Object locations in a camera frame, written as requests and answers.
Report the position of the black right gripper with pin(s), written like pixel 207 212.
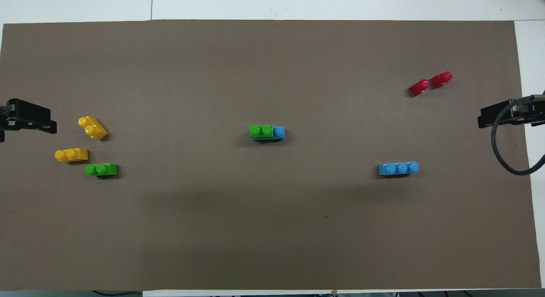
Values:
pixel 534 113

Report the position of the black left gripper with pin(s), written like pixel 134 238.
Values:
pixel 2 122

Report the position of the blue three-stud toy brick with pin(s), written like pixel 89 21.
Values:
pixel 279 132
pixel 399 169

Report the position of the green two-stud toy brick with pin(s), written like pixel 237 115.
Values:
pixel 261 131
pixel 102 170

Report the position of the red one-stud toy brick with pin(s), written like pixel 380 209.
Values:
pixel 441 80
pixel 419 87

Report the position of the yellow two-stud toy brick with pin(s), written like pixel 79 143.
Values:
pixel 93 128
pixel 71 155

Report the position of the brown table mat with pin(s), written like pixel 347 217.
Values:
pixel 255 203

